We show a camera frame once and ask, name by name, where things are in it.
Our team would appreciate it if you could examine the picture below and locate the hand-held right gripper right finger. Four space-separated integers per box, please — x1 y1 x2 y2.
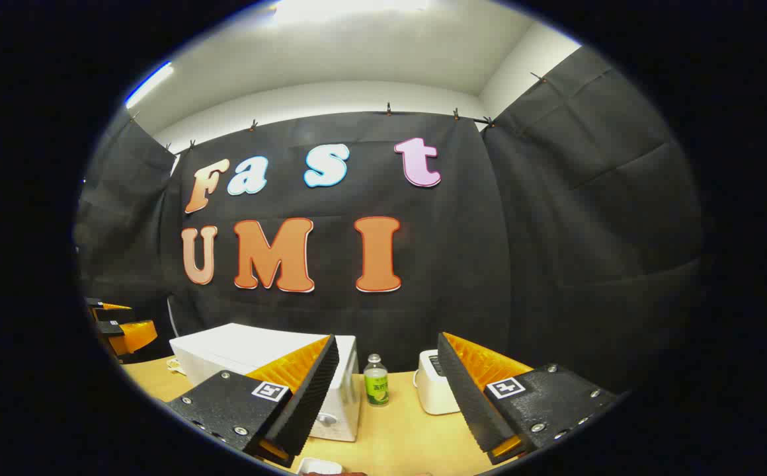
436 332 622 465

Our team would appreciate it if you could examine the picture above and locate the white toaster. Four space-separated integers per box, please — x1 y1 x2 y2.
413 349 462 416

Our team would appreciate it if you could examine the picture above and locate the green label drink bottle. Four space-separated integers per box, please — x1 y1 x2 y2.
364 354 389 407

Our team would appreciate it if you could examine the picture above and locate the white microwave oven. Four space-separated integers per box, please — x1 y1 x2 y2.
169 323 362 442

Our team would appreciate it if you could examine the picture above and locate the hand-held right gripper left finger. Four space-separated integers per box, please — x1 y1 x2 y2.
164 334 341 469

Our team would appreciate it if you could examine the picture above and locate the white rectangular dish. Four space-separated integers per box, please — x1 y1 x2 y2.
296 457 344 476

